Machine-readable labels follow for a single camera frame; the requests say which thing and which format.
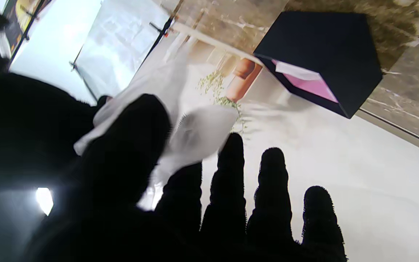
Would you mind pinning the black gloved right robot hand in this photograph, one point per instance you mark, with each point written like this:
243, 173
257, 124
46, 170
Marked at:
24, 127

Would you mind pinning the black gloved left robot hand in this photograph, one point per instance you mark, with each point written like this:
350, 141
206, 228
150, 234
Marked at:
122, 174

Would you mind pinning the bright studio light panel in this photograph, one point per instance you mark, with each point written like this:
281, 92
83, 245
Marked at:
44, 200

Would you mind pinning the black clamp with orange tip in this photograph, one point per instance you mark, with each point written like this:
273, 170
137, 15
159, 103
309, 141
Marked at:
162, 29

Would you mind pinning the black box with pink inside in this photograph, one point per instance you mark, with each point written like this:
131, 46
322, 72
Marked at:
326, 47

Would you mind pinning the black backdrop frame pole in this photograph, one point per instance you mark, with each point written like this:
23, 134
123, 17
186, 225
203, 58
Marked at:
84, 78

